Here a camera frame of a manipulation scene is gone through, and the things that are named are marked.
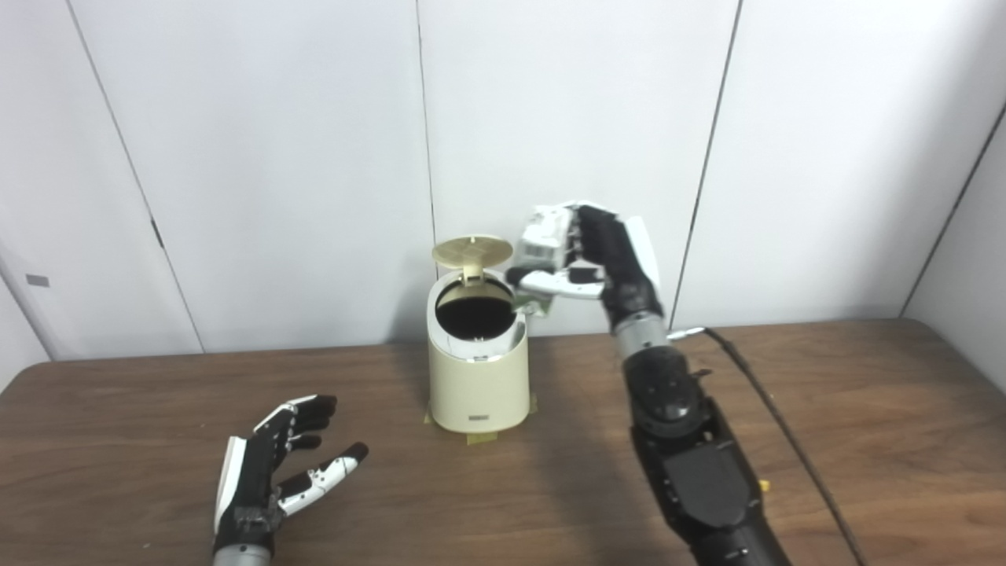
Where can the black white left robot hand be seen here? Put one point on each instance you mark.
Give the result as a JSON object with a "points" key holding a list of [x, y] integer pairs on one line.
{"points": [[247, 487]]}

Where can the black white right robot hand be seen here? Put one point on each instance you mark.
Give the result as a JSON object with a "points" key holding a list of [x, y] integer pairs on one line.
{"points": [[621, 259]]}

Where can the grey wall label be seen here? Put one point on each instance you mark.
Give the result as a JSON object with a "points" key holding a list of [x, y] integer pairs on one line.
{"points": [[37, 281]]}

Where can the white green milk carton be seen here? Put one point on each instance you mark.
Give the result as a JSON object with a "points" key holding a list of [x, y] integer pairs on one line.
{"points": [[538, 236]]}

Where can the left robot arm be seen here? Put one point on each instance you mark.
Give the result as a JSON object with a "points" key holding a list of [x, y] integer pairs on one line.
{"points": [[240, 556]]}

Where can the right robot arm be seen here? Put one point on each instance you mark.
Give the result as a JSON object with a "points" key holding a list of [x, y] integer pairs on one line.
{"points": [[692, 456]]}

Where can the cream round bin lid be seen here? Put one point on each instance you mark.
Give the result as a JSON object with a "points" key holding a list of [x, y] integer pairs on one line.
{"points": [[471, 251]]}

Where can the cream-colored round bin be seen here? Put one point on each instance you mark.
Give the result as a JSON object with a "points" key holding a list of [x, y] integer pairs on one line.
{"points": [[478, 385]]}

